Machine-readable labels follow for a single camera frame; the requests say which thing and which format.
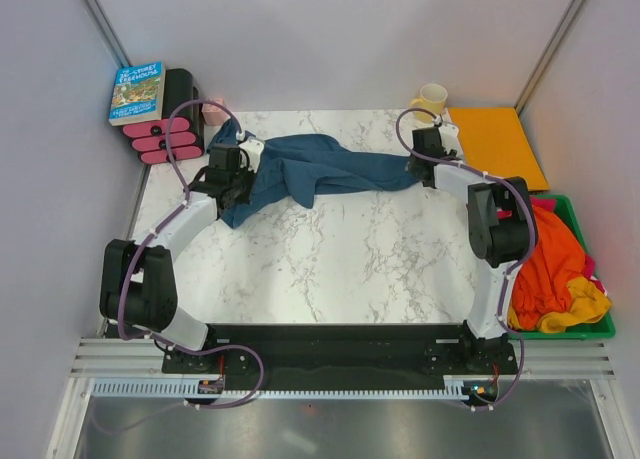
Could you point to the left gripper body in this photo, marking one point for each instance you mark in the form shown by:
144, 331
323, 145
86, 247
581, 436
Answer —
243, 183

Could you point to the blue t shirt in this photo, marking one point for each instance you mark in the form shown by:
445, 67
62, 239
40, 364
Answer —
303, 166

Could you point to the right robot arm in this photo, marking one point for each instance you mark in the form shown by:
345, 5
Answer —
501, 225

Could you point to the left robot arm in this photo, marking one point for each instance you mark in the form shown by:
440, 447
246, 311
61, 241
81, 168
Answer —
138, 289

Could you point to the yellow mug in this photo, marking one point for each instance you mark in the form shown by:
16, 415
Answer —
431, 97

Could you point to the black pink organizer rack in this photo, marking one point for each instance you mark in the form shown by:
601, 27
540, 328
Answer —
186, 131

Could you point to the small pink box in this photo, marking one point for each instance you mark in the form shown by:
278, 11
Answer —
213, 115

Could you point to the orange folder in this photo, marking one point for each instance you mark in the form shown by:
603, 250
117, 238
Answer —
493, 140

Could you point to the blue treehouse book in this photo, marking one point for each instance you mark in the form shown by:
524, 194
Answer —
137, 94

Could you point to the magenta t shirt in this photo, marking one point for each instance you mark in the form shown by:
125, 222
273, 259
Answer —
562, 207

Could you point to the orange t shirt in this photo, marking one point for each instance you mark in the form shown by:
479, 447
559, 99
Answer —
557, 258

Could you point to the yellow t shirt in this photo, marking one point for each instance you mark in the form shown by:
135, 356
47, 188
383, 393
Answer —
587, 305

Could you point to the green plastic bin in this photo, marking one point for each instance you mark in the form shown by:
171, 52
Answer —
602, 329

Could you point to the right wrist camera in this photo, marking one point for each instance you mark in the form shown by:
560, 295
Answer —
447, 128

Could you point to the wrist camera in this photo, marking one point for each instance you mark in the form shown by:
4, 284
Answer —
252, 149
447, 128

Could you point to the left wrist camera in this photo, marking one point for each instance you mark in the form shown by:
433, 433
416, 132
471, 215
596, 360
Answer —
252, 149

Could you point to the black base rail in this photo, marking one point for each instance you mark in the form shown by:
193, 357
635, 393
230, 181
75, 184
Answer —
346, 356

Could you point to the white slotted cable duct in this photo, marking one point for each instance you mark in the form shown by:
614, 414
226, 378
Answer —
201, 389

